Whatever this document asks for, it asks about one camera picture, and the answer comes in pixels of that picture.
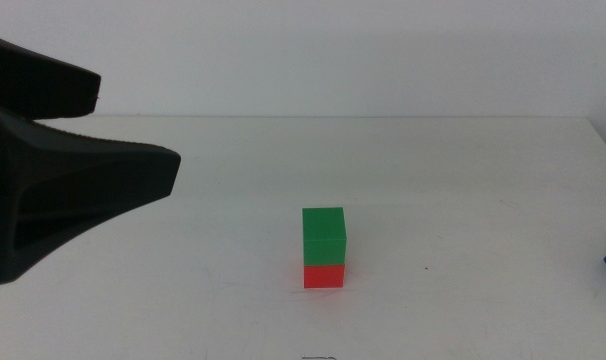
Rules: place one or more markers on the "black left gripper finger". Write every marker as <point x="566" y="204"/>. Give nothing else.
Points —
<point x="83" y="175"/>
<point x="38" y="85"/>

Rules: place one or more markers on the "green cube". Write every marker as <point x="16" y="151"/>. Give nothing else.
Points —
<point x="324" y="232"/>

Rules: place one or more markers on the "red cube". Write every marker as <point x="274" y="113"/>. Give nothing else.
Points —
<point x="324" y="276"/>

